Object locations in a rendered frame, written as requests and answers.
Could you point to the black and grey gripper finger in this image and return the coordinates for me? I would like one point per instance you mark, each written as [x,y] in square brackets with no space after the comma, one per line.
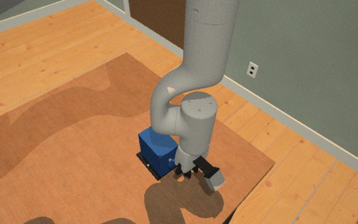
[179,171]
[195,169]

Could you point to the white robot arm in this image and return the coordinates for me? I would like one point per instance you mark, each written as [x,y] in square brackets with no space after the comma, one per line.
[209,26]

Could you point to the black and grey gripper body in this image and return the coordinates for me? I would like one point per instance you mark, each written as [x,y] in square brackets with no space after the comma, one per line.
[186,159]

